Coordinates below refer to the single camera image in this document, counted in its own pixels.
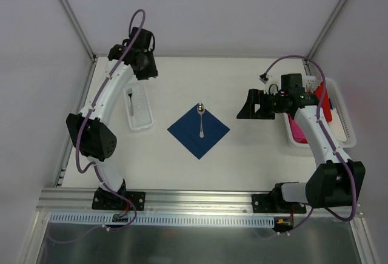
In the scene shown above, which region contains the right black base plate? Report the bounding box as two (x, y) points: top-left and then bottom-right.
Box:
(251, 194), (307, 214)

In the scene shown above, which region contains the white napkin stack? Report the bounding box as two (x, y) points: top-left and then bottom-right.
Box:
(328, 109), (347, 144)

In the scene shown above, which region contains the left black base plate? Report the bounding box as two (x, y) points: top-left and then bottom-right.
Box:
(92, 186), (146, 211)

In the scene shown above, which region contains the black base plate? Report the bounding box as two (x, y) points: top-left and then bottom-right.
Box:
(92, 186), (146, 211)
(251, 194), (307, 214)

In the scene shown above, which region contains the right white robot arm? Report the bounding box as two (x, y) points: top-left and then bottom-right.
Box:
(236, 74), (366, 213)

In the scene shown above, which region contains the silver spoon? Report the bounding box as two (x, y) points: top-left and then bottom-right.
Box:
(197, 103), (205, 138)

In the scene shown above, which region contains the white slotted cable duct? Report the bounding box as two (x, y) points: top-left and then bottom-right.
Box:
(49, 212), (275, 229)

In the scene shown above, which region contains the silver fork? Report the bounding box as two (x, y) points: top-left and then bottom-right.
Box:
(127, 88), (134, 117)

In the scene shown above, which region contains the red rolled napkin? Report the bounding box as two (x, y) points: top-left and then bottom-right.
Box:
(314, 82), (333, 123)

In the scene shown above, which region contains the aluminium mounting rail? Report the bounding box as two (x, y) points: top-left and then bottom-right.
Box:
(35, 186), (363, 218)

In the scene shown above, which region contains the large white basket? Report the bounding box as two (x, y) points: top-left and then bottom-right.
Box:
(283, 76), (356, 149)

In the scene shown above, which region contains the pink rolled napkin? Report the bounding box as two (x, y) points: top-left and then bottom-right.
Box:
(288, 115), (307, 144)

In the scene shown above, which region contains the left aluminium frame post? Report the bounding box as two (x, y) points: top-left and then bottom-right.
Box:
(58, 0), (96, 61)

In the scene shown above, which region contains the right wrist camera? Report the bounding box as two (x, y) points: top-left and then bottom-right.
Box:
(259, 73), (273, 84)

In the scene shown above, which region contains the small white utensil tray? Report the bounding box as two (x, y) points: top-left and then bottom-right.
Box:
(123, 81), (153, 131)

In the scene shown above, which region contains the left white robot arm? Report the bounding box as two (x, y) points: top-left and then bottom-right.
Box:
(66, 27), (158, 209)

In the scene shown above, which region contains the blue paper napkin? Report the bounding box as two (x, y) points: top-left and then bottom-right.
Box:
(167, 104), (230, 159)

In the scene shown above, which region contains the right aluminium frame post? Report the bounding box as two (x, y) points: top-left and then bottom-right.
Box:
(307, 0), (349, 58)

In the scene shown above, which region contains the aluminium frame post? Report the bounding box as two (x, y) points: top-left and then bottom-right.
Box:
(58, 0), (96, 61)
(307, 0), (349, 58)

